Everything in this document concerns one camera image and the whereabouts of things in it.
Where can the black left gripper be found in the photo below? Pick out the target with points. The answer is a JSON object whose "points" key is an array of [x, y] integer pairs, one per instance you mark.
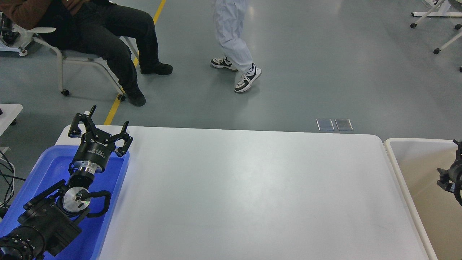
{"points": [[94, 149]]}

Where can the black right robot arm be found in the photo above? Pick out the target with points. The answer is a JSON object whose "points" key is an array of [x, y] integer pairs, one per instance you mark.
{"points": [[451, 179]]}

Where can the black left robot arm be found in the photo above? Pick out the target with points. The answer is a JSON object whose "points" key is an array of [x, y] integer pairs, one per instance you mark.
{"points": [[51, 219]]}

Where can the white rolling chair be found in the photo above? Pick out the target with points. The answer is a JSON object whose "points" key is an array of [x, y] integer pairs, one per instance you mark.
{"points": [[75, 58]]}

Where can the white side table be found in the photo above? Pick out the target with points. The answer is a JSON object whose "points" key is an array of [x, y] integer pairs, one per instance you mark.
{"points": [[8, 115]]}

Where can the seated person dark trousers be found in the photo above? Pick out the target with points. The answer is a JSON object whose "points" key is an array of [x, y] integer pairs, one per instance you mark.
{"points": [[96, 27]]}

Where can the white cart base left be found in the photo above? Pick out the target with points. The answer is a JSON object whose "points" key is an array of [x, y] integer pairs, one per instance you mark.
{"points": [[13, 37]]}

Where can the person in white trousers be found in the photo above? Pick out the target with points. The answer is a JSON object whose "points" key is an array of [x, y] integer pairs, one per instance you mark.
{"points": [[228, 19]]}

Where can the left metal floor plate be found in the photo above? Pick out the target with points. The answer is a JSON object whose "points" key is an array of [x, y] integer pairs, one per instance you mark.
{"points": [[324, 124]]}

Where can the metal floor plate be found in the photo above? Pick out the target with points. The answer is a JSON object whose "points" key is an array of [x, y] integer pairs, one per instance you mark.
{"points": [[344, 124], [324, 124]]}

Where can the right metal floor plate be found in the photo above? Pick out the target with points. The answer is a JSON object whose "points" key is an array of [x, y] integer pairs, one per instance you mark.
{"points": [[344, 124]]}

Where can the beige plastic bin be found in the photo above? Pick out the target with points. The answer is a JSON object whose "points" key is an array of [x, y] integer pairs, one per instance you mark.
{"points": [[436, 213]]}

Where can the white chair legs right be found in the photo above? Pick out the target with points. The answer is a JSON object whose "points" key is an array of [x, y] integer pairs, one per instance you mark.
{"points": [[441, 8]]}

